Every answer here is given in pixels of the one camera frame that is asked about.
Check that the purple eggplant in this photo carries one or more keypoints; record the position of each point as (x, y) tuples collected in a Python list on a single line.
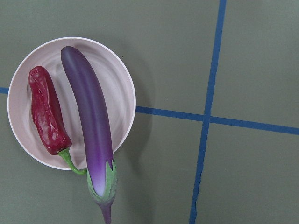
[(101, 168)]

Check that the red chili pepper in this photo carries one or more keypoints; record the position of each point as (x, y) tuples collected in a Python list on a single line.
[(47, 117)]

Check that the pink plate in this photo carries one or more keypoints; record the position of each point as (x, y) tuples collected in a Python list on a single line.
[(113, 76)]

